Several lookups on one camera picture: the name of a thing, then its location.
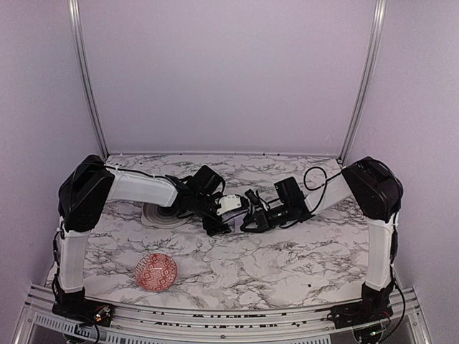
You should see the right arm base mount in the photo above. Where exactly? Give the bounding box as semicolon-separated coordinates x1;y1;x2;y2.
326;301;394;329

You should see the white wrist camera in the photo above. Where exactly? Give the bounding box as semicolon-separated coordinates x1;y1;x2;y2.
216;194;250;216
245;189;265;208

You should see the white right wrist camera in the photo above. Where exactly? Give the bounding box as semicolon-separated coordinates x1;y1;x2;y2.
245;189;265;208

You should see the patterned plate under bowl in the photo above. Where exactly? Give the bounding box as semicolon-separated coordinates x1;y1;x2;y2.
141;204;192;229

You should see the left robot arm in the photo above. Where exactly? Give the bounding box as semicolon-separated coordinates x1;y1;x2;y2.
52;155;250;306

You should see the lilac folding umbrella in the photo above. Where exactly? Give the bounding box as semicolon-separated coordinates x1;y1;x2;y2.
222;209;248;234

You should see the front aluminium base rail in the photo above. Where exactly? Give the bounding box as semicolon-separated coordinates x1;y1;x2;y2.
12;285;432;343

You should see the left aluminium frame post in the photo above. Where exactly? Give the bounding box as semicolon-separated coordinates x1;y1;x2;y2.
67;0;109;159

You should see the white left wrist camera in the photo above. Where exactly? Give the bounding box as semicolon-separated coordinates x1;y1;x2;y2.
216;194;250;216

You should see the red patterned bowl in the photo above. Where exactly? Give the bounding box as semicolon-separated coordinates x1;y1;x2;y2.
135;254;179;292

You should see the right aluminium frame post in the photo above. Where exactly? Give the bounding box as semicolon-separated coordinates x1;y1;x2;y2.
339;0;387;163

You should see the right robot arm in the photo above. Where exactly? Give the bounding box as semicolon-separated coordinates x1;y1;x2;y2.
240;156;404;308

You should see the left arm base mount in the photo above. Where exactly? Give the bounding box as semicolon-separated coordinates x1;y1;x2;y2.
52;300;115;327

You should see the aluminium frame post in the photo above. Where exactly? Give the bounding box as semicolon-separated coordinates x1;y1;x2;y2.
67;0;109;159
339;0;387;163

